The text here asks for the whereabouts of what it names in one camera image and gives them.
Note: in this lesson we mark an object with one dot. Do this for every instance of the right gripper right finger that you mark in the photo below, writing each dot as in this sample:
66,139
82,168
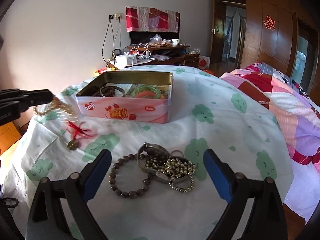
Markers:
266,219

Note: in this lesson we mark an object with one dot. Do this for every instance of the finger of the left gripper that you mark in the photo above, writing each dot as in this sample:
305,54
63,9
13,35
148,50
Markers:
33,98

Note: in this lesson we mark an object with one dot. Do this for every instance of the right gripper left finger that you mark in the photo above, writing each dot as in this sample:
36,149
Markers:
46,218

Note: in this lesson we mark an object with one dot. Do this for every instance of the red cord brass pendant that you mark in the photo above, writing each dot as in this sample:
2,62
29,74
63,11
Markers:
78,132

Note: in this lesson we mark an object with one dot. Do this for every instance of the red yellow gift box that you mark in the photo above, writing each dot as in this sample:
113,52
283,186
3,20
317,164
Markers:
103,70

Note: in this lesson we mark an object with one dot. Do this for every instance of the silver bangle in tin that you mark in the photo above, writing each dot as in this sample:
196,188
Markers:
111,91

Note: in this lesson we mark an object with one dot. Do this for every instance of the white box device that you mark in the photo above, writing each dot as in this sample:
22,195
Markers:
126,60

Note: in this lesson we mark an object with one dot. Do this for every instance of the white cloud print bedsheet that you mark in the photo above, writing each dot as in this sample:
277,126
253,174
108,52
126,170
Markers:
206,112

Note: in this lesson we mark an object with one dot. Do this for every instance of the green jade bangle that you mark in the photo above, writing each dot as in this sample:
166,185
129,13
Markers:
141,88

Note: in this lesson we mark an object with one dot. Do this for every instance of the pink patchwork quilt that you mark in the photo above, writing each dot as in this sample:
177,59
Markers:
298,118

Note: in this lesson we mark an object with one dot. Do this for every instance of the pink cookie tin box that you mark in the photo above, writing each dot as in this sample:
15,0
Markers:
91,103

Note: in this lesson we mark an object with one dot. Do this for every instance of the orange bangle in tin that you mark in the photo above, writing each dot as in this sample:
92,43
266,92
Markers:
149,95

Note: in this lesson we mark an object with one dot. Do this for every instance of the metal wristwatch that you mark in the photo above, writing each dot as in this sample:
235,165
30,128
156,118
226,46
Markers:
151,158

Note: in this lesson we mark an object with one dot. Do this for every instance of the red patchwork cloth cover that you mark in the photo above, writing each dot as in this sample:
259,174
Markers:
147,19

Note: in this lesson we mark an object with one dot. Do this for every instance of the wooden tv cabinet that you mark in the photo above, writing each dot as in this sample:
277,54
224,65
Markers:
179,55

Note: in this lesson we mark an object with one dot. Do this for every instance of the wooden wardrobe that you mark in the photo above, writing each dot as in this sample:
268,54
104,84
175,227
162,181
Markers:
280,33

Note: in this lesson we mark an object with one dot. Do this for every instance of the wooden door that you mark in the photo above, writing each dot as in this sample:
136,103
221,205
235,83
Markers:
218,30

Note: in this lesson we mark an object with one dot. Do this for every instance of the red double happiness sticker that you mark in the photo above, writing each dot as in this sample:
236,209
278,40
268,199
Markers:
269,23

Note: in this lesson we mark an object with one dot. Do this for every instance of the wall power socket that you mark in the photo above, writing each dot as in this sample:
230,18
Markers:
114,16

